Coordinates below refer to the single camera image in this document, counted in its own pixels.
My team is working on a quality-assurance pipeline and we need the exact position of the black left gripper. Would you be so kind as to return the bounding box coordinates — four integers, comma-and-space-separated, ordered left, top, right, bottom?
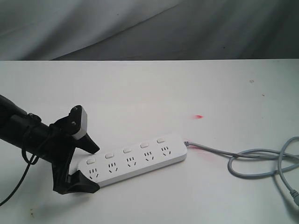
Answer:
49, 117, 100, 194

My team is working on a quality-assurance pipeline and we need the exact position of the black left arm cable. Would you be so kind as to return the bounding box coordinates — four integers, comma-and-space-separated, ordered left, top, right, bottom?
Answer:
0, 130, 61, 205

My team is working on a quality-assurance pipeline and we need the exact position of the grey backdrop cloth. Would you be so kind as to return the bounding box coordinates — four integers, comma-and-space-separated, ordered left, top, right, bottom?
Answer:
0, 0, 299, 61

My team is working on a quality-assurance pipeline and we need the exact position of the white five-socket power strip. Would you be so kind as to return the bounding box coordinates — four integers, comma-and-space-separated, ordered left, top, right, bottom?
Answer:
77, 134, 187, 187

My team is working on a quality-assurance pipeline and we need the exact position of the grey power cord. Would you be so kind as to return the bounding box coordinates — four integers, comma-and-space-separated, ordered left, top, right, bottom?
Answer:
184, 136, 299, 207

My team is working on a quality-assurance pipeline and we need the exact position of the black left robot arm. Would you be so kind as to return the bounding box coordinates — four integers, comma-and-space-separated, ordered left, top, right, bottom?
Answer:
0, 96, 100, 195

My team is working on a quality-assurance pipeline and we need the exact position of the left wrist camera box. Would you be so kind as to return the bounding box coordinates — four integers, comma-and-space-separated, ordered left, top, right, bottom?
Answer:
66, 105, 87, 140

